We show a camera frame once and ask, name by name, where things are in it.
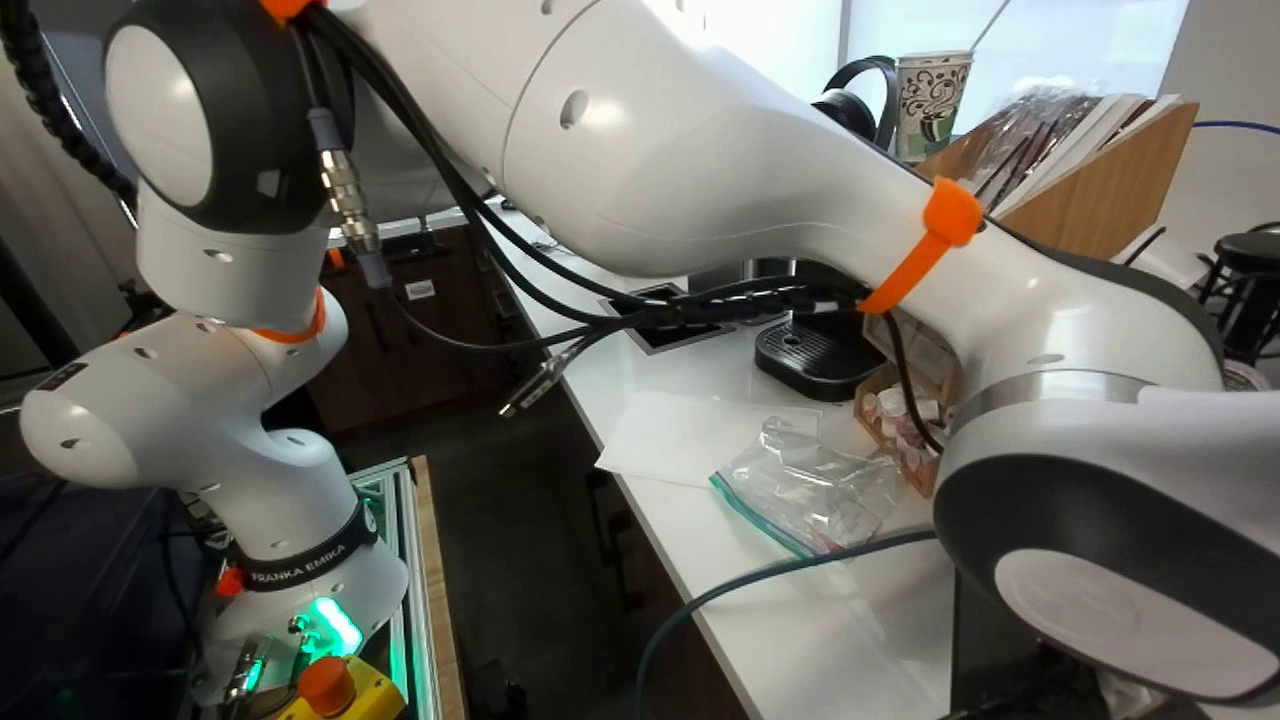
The coffee pod carousel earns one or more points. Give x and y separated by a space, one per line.
1245 292

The patterned paper cup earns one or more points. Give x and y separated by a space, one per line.
932 106

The wooden condiment organizer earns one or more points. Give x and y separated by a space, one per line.
1104 202

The clear zip bag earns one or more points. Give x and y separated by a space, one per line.
826 484

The clear wrapped snack packets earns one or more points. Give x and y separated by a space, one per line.
887 422

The black silver coffee machine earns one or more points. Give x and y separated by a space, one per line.
814 360

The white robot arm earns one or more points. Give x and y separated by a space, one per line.
665 135

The yellow emergency stop button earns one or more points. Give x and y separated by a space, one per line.
326 686

